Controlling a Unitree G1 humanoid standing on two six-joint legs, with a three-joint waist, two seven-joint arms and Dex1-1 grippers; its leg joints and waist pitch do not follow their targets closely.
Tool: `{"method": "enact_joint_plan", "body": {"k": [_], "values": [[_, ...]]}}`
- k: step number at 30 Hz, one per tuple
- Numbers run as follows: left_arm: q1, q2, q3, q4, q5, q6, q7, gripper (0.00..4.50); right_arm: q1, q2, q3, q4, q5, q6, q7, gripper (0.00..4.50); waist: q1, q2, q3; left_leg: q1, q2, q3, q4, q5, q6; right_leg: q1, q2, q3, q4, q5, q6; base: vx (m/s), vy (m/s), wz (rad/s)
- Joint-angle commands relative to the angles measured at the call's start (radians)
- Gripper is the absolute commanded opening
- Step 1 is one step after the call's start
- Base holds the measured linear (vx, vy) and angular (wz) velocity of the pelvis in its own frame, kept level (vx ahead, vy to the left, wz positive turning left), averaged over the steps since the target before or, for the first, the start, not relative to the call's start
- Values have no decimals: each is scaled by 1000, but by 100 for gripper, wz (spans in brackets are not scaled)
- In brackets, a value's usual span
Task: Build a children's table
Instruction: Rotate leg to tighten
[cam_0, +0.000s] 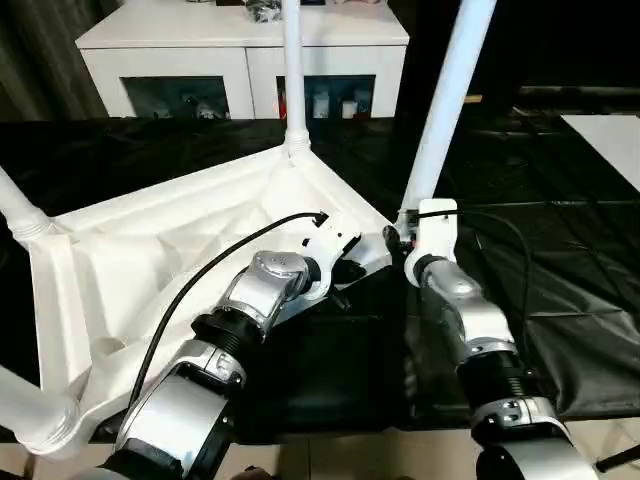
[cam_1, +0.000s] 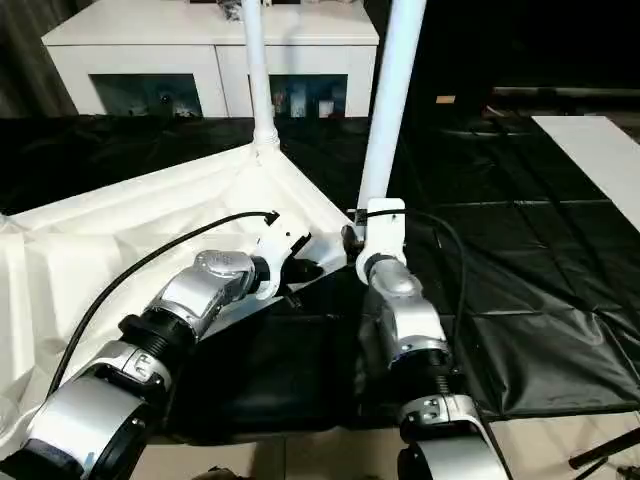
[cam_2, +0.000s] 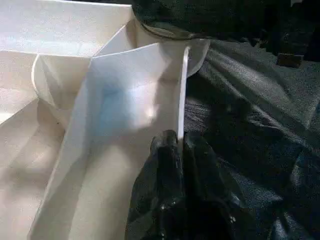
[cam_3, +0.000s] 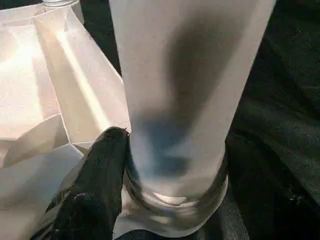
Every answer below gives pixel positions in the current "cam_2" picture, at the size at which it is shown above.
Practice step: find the black table mat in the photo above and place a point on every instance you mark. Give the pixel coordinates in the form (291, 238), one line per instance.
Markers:
(262, 125)

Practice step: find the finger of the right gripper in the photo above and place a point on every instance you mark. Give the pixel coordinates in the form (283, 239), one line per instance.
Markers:
(170, 17)

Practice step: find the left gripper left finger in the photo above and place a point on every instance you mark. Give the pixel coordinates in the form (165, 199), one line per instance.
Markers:
(160, 200)

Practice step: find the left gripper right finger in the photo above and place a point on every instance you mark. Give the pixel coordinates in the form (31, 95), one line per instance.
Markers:
(212, 205)

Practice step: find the white plastic table top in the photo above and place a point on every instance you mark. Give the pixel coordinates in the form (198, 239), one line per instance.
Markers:
(87, 125)

